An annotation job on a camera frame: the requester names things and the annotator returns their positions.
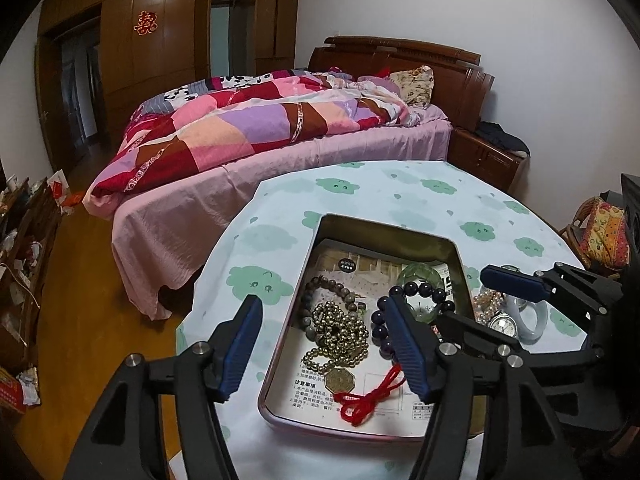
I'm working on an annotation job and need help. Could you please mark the white jade bangle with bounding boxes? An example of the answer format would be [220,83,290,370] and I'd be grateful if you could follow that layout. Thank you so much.
[505,295,556,345]

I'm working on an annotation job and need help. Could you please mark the red cardboard box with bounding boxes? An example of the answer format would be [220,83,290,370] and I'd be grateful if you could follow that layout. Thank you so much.
[0,367,28,413]

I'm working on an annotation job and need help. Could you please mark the purple bead bracelet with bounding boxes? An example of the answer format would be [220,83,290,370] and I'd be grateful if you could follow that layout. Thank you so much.
[371,280,448,361]

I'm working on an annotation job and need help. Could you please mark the wooden nightstand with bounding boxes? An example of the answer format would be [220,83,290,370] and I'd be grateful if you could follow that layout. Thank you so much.
[447,125,531,193]

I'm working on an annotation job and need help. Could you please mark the cluttered wooden cabinet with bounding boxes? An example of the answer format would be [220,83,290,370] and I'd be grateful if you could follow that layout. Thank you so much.
[0,175,63,376]

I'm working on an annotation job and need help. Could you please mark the pink tin box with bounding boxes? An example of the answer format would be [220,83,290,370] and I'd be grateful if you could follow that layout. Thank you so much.
[257,212,478,443]

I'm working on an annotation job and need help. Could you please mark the pearl necklace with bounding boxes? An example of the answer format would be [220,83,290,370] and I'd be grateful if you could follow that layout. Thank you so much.
[472,287,508,326]

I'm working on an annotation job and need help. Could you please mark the gold bead necklace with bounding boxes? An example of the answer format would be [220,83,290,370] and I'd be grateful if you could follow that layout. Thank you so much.
[301,300,373,376]

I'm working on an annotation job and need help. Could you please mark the silver wristwatch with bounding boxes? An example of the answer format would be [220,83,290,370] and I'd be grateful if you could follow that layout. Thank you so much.
[487,310,523,341]

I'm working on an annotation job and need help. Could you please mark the floral pillow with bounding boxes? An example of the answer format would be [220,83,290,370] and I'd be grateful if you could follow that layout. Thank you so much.
[389,65,435,106]

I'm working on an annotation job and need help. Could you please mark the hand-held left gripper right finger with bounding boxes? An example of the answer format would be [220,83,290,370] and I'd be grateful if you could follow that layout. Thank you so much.
[384,294,588,480]

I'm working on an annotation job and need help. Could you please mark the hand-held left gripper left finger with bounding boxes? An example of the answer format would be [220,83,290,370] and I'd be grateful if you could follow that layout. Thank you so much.
[62,294,264,480]

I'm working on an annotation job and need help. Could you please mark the wooden bed with pink sheet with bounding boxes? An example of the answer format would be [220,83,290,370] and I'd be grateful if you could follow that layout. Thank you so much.
[82,35,496,321]

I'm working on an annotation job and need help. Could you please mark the wicker chair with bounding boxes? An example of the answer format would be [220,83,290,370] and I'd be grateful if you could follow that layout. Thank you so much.
[557,197,626,271]

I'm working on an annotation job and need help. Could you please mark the green jade bangle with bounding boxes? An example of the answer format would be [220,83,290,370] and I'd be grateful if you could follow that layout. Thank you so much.
[397,261,448,321]

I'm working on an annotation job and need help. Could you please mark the red paper decoration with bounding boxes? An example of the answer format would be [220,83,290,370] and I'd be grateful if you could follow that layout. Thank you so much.
[132,9,160,37]

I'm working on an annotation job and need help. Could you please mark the brown wooden wardrobe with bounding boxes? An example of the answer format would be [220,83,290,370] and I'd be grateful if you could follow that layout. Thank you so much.
[35,0,303,161]

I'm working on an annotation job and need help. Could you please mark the grey-brown bead bracelet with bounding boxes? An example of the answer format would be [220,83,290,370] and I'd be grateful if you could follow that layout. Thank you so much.
[299,275,371,333]

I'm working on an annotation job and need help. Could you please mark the gold pendant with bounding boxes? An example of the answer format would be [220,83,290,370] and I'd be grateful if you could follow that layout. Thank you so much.
[324,364,408,426]

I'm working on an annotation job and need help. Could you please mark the dark clothes on nightstand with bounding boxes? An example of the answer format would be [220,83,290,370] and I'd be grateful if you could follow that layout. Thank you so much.
[475,121,531,156]

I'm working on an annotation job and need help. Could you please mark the colourful patterned cushion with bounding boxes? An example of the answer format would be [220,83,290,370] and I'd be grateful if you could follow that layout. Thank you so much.
[580,197,631,268]

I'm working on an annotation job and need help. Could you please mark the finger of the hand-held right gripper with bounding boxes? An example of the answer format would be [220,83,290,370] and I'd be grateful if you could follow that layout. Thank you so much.
[432,312,591,371]
[480,261,626,341]

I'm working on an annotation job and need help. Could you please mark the white and red paper bag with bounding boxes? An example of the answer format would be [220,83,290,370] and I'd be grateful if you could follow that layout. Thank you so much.
[47,170,71,206]

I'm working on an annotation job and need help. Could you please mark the patchwork quilt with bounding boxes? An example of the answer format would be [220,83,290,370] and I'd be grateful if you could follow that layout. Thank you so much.
[87,69,423,196]

